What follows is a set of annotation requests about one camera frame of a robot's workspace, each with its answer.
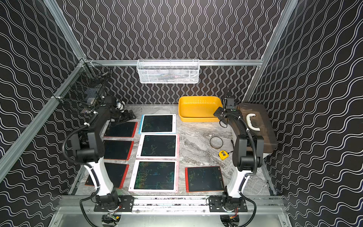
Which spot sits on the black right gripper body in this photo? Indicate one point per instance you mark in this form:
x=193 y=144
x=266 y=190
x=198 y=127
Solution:
x=219 y=112

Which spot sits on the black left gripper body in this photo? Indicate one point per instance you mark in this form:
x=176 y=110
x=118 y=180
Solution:
x=125 y=115

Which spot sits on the red writing tablet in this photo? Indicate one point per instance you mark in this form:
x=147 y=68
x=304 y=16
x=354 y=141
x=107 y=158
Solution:
x=123 y=130
x=204 y=179
x=118 y=150
x=117 y=173

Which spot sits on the white writing tablet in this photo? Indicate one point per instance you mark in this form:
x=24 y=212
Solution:
x=158 y=146
x=154 y=176

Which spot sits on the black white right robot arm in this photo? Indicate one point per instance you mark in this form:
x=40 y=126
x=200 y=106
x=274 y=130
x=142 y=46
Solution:
x=247 y=152

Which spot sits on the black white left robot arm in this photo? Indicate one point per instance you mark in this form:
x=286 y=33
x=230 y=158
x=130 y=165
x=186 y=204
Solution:
x=85 y=146

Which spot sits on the yellow plastic storage tray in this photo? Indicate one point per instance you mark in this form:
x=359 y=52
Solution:
x=198 y=109

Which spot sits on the white toolbox brown lid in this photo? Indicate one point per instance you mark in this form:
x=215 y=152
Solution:
x=256 y=116

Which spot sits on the yellow tape measure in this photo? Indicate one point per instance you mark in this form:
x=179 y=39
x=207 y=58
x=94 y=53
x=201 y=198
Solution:
x=223 y=155

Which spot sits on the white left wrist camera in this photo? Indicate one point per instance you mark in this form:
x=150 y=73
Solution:
x=120 y=106

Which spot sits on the black wire mesh basket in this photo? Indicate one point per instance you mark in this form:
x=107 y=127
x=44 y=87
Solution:
x=86 y=90

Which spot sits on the white wire mesh basket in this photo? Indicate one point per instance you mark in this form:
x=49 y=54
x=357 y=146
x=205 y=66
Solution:
x=168 y=71

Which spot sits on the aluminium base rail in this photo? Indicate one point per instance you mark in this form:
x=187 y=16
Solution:
x=178 y=205

